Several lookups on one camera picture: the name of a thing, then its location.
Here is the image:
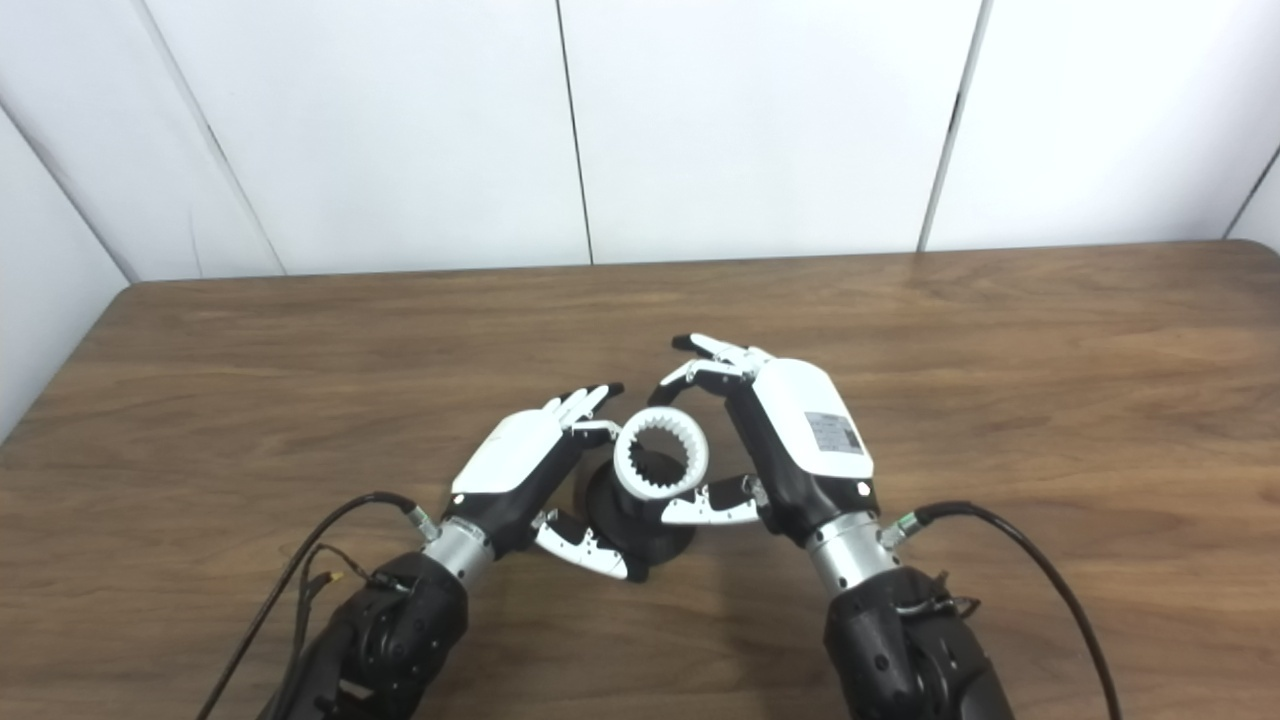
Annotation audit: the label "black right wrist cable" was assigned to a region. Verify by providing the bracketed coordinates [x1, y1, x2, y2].
[880, 501, 1123, 720]

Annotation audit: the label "white and black left hand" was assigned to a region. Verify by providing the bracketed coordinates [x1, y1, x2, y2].
[443, 382, 631, 581]

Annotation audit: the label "thin arm wires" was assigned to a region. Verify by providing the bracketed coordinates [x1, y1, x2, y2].
[895, 595, 983, 621]
[285, 570, 401, 701]

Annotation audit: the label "thin left arm wires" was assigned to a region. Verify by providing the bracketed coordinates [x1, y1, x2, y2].
[285, 570, 401, 701]

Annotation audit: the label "thin right arm wires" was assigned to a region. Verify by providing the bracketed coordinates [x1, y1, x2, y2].
[895, 595, 983, 621]

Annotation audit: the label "white toothed plastic ring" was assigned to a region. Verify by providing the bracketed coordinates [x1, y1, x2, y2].
[612, 407, 711, 501]

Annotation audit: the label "round black plastic part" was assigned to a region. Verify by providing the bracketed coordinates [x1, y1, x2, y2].
[583, 450, 698, 583]

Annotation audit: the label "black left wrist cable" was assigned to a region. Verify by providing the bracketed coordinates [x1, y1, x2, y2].
[195, 491, 441, 720]

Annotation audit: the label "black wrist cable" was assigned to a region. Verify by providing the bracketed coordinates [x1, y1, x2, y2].
[880, 501, 1123, 720]
[195, 491, 441, 720]

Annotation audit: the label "white and black right hand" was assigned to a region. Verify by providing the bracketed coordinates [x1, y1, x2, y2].
[648, 333, 881, 549]

